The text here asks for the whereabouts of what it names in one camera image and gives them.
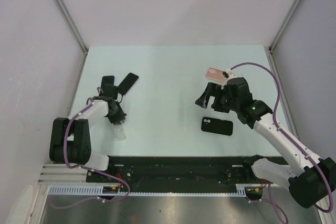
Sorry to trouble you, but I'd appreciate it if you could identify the white slotted cable duct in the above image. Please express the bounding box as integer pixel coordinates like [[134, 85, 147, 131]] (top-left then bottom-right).
[[48, 185, 246, 197]]

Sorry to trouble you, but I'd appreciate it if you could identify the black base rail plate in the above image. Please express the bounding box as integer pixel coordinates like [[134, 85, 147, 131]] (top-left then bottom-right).
[[75, 156, 269, 203]]

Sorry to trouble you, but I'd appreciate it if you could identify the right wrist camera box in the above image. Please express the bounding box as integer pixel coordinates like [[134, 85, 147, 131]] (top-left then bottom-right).
[[222, 68, 236, 80]]

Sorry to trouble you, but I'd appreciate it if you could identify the white-edged black smartphone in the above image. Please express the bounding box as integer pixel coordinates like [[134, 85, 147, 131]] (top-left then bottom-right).
[[118, 72, 139, 95]]

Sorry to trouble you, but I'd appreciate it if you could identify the black phone case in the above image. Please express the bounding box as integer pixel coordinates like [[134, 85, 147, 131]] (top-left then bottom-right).
[[201, 117, 233, 136]]

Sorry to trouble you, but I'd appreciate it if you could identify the aluminium frame post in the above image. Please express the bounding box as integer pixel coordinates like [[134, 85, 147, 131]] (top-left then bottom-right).
[[268, 0, 318, 51], [39, 0, 88, 55]]

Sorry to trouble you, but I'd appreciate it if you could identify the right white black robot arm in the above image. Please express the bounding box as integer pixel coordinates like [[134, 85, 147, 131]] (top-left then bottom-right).
[[195, 77, 335, 208]]

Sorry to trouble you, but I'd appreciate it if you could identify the pink phone case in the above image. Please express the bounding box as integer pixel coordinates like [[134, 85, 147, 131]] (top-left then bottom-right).
[[205, 68, 226, 83]]

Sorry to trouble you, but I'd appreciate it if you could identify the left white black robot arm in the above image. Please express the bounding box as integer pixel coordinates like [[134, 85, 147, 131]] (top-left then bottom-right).
[[49, 84, 126, 182]]

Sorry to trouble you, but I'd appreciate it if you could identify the blue-edged black smartphone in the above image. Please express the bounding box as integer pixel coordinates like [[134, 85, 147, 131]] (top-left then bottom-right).
[[100, 76, 114, 90]]

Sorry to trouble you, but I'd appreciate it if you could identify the right aluminium frame post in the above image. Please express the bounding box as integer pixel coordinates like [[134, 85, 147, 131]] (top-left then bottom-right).
[[268, 0, 318, 51]]

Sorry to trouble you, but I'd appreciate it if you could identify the clear magsafe phone case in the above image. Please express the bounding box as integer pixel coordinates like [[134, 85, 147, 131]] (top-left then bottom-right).
[[113, 120, 126, 140]]

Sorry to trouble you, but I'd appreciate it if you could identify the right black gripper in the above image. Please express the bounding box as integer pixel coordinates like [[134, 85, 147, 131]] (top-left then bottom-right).
[[195, 82, 239, 113]]

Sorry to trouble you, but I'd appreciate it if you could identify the left aluminium frame post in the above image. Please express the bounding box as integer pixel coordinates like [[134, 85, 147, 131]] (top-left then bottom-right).
[[39, 0, 88, 55]]

